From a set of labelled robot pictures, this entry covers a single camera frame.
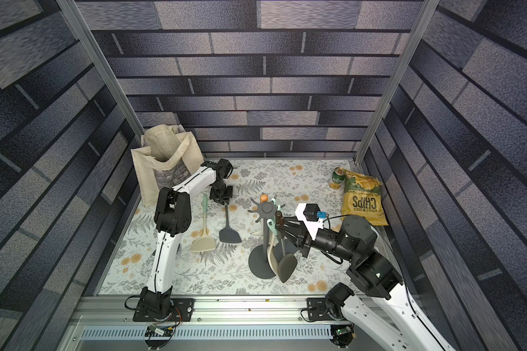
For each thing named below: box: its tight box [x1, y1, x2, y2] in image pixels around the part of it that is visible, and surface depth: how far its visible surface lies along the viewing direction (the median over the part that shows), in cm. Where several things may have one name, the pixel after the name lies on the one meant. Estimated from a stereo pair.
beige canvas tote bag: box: [130, 124, 206, 207], surface depth 96 cm
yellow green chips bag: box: [338, 167, 389, 226], surface depth 99 cm
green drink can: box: [332, 166, 346, 184], surface depth 102 cm
